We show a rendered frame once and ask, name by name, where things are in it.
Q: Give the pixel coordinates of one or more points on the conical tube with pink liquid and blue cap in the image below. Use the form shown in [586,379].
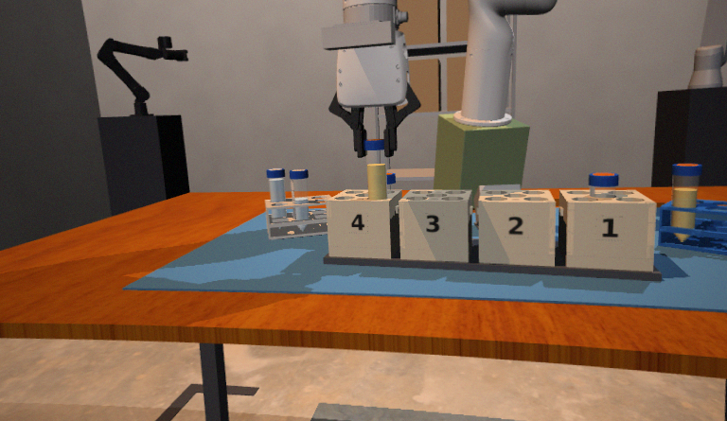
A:
[603,185]

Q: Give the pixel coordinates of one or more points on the light blue bench mat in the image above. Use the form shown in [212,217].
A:
[245,260]

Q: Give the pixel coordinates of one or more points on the blue tube rack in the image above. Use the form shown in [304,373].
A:
[711,238]

